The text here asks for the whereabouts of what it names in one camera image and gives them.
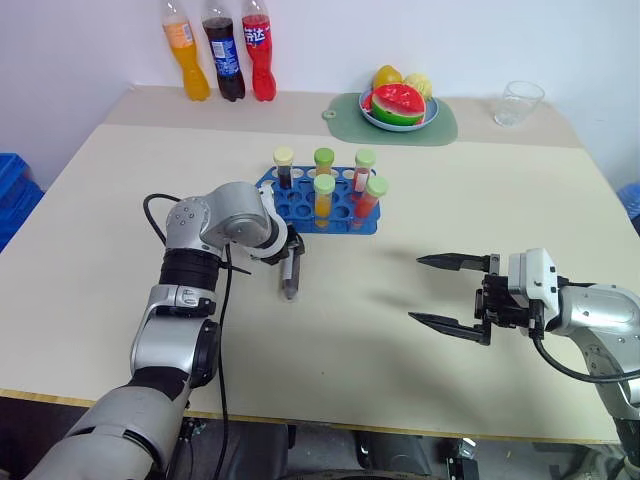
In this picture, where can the small black box under table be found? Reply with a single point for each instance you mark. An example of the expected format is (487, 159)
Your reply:
(462, 462)

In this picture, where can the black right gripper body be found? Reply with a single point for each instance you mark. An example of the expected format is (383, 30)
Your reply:
(500, 302)

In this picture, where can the dark liquid test tube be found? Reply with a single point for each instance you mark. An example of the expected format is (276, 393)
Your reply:
(289, 291)

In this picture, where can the light blue plate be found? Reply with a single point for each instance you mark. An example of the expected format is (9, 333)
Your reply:
(395, 126)

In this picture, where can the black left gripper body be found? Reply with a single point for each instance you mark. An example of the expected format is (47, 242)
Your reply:
(296, 245)

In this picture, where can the red tube green cap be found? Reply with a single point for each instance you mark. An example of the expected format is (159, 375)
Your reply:
(370, 205)
(365, 161)

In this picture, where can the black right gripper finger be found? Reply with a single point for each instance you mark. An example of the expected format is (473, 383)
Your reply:
(450, 261)
(445, 325)

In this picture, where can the yellow orange toy fruit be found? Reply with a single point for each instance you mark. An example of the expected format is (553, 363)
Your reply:
(387, 76)

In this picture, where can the blue test tube rack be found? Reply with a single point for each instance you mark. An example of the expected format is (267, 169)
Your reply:
(300, 211)

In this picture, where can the dark rounded shape under table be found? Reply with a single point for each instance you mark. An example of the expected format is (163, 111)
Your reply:
(395, 457)

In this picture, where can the cola bottle blue label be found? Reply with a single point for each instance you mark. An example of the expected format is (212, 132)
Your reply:
(226, 55)

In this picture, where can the toy watermelon slice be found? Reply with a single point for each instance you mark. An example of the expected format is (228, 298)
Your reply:
(400, 102)

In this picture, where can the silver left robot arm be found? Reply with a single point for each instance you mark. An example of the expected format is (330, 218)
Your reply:
(235, 215)

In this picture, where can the orange tube green cap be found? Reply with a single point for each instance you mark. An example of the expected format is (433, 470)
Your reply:
(324, 200)
(324, 157)

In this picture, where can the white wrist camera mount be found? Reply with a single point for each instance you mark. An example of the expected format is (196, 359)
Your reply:
(532, 272)
(280, 243)

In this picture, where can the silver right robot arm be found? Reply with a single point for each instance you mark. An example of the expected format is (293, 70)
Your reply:
(600, 310)

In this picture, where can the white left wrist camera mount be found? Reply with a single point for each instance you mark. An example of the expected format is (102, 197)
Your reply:
(280, 243)

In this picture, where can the green silicone mat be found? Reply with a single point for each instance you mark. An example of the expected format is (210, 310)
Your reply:
(442, 131)

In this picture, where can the clear glass cup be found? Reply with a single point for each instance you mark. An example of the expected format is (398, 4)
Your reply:
(520, 107)

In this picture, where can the red soda bottle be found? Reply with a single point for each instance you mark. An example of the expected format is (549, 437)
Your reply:
(261, 65)

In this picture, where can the pink toy fruit piece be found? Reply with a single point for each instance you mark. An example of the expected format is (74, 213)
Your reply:
(366, 102)

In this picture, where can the orange soda bottle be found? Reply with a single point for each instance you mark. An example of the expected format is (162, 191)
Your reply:
(192, 75)

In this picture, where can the pale yellow ridged toy fruit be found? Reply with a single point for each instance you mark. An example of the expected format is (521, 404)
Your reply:
(421, 84)

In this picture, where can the dark tube pale yellow cap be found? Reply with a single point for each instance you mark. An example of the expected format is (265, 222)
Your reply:
(283, 156)

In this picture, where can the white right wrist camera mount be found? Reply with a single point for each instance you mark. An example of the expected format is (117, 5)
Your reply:
(532, 272)

